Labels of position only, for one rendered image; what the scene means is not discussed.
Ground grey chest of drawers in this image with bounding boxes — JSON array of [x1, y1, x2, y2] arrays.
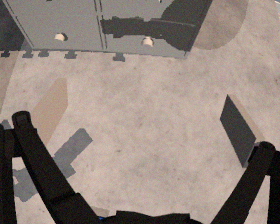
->
[[2, 0, 213, 59]]

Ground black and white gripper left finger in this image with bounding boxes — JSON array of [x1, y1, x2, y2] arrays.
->
[[0, 78, 104, 224]]

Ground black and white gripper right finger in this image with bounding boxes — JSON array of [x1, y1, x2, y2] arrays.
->
[[210, 94, 280, 224]]

